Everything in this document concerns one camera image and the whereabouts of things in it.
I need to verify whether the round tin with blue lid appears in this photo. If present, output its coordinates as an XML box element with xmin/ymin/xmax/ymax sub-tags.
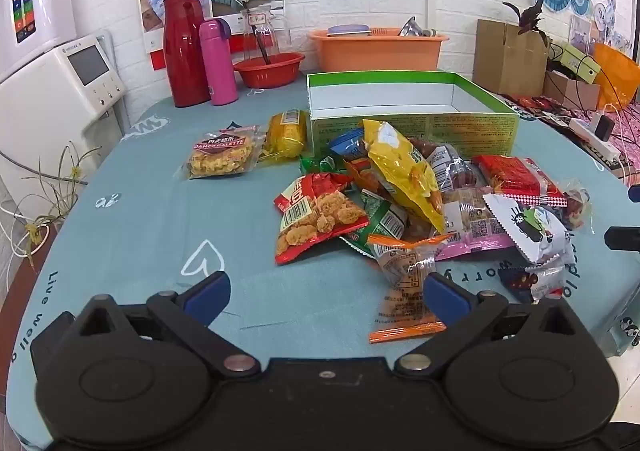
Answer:
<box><xmin>327</xmin><ymin>24</ymin><xmax>371</xmax><ymax>38</ymax></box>

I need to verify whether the pink seed packet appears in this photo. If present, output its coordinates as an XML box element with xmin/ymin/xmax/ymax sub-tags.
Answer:
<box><xmin>435</xmin><ymin>186</ymin><xmax>516</xmax><ymax>262</ymax></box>

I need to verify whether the large yellow snack packet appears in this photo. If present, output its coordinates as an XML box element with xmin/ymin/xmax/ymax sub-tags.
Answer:
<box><xmin>361</xmin><ymin>118</ymin><xmax>447</xmax><ymax>234</ymax></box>

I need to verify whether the yellow corn snack packet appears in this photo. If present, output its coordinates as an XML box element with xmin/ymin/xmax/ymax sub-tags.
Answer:
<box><xmin>260</xmin><ymin>109</ymin><xmax>310</xmax><ymax>164</ymax></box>

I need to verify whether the clear galette cookie packet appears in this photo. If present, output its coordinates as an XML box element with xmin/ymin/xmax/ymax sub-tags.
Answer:
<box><xmin>186</xmin><ymin>127</ymin><xmax>263</xmax><ymax>180</ymax></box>

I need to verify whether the white black printed packet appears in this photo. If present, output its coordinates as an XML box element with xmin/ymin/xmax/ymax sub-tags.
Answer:
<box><xmin>482</xmin><ymin>193</ymin><xmax>576</xmax><ymax>272</ymax></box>

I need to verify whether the white power strip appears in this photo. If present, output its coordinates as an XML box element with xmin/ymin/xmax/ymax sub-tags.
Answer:
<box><xmin>570</xmin><ymin>118</ymin><xmax>621</xmax><ymax>162</ymax></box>

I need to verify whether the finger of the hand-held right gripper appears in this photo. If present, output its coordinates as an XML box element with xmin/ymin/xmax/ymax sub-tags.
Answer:
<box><xmin>605</xmin><ymin>226</ymin><xmax>640</xmax><ymax>250</ymax></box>

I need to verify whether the red thermos jug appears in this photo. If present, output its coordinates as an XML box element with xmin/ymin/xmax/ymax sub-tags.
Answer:
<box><xmin>162</xmin><ymin>0</ymin><xmax>212</xmax><ymax>108</ymax></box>

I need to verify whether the small green candy wrapper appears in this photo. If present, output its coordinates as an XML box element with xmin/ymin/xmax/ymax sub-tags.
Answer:
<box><xmin>299</xmin><ymin>154</ymin><xmax>351</xmax><ymax>176</ymax></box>

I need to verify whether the red checkered snack packet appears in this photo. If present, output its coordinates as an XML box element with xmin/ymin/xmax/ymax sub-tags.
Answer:
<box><xmin>472</xmin><ymin>154</ymin><xmax>568</xmax><ymax>206</ymax></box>

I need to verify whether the small brown cardboard box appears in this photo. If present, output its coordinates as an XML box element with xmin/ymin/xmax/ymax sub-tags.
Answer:
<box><xmin>542</xmin><ymin>71</ymin><xmax>601</xmax><ymax>112</ymax></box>

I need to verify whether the small green white box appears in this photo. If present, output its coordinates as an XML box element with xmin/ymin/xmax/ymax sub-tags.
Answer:
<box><xmin>560</xmin><ymin>42</ymin><xmax>601</xmax><ymax>84</ymax></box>

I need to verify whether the dark sausage packet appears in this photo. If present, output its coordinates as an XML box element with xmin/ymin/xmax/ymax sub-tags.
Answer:
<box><xmin>410</xmin><ymin>138</ymin><xmax>481</xmax><ymax>192</ymax></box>

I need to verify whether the green barcode snack packet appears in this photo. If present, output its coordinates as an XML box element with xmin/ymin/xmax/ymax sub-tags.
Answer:
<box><xmin>340</xmin><ymin>191</ymin><xmax>408</xmax><ymax>257</ymax></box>

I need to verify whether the orange plastic tub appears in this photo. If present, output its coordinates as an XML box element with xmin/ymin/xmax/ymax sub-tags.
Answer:
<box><xmin>307</xmin><ymin>27</ymin><xmax>450</xmax><ymax>74</ymax></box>

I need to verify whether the purple leaf plant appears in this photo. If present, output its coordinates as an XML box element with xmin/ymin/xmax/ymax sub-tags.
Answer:
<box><xmin>502</xmin><ymin>0</ymin><xmax>551</xmax><ymax>44</ymax></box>

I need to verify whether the large brown cardboard box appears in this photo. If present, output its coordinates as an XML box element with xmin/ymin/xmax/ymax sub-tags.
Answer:
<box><xmin>472</xmin><ymin>19</ymin><xmax>551</xmax><ymax>96</ymax></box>

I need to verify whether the glass pitcher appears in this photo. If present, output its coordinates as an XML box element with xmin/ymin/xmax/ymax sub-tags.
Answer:
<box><xmin>240</xmin><ymin>6</ymin><xmax>292</xmax><ymax>66</ymax></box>

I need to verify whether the green white cardboard box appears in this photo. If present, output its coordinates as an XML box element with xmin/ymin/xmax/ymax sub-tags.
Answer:
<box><xmin>306</xmin><ymin>71</ymin><xmax>521</xmax><ymax>162</ymax></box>

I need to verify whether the blue snack packet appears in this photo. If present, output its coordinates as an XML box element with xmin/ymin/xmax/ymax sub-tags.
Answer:
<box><xmin>327</xmin><ymin>127</ymin><xmax>371</xmax><ymax>162</ymax></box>

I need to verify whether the white appliance with screen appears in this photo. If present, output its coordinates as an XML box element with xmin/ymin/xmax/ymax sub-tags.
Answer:
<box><xmin>0</xmin><ymin>33</ymin><xmax>128</xmax><ymax>192</ymax></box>

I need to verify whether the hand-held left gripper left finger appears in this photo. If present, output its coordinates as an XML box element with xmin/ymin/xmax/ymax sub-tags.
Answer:
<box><xmin>65</xmin><ymin>271</ymin><xmax>262</xmax><ymax>379</ymax></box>

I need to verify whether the red plaid cloth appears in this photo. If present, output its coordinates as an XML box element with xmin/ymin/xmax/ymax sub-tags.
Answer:
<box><xmin>500</xmin><ymin>93</ymin><xmax>576</xmax><ymax>124</ymax></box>

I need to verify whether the steel bowl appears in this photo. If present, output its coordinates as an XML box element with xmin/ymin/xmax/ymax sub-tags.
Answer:
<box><xmin>398</xmin><ymin>17</ymin><xmax>431</xmax><ymax>38</ymax></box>

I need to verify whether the pink thermos bottle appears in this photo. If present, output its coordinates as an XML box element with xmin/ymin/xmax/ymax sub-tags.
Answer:
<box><xmin>199</xmin><ymin>18</ymin><xmax>239</xmax><ymax>106</ymax></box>

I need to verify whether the orange bag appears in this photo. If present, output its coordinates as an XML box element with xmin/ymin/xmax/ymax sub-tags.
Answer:
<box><xmin>592</xmin><ymin>43</ymin><xmax>640</xmax><ymax>109</ymax></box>

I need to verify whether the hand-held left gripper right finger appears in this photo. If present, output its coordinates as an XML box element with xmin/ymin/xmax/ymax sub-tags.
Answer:
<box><xmin>395</xmin><ymin>273</ymin><xmax>586</xmax><ymax>377</ymax></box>

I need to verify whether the red plastic basin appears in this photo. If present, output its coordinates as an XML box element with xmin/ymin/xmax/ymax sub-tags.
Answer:
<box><xmin>232</xmin><ymin>52</ymin><xmax>306</xmax><ymax>89</ymax></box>

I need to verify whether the clear orange-edged snack packet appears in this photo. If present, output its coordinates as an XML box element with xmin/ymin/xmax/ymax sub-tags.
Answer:
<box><xmin>367</xmin><ymin>233</ymin><xmax>456</xmax><ymax>344</ymax></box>

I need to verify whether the clear red candy packet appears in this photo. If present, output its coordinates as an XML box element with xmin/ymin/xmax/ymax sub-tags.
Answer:
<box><xmin>560</xmin><ymin>178</ymin><xmax>596</xmax><ymax>232</ymax></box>

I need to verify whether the black charger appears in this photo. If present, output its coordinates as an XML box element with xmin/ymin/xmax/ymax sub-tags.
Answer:
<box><xmin>594</xmin><ymin>115</ymin><xmax>616</xmax><ymax>142</ymax></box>

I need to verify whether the small brown red packet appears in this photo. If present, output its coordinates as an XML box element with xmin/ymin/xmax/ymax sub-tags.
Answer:
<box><xmin>500</xmin><ymin>256</ymin><xmax>568</xmax><ymax>304</ymax></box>

